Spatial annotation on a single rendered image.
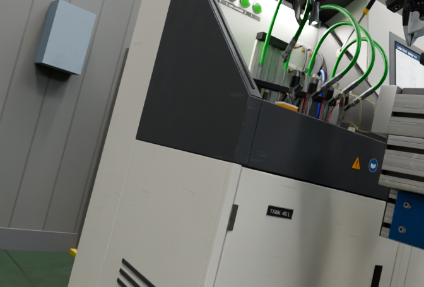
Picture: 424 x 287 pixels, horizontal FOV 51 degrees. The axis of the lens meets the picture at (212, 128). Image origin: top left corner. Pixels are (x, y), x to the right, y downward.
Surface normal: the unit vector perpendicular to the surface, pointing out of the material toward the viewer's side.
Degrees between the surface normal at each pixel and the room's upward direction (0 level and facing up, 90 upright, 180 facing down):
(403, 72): 76
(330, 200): 90
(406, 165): 90
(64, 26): 90
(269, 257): 90
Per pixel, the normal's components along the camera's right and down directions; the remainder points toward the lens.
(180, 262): -0.81, -0.23
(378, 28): 0.57, -0.16
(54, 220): 0.63, 0.10
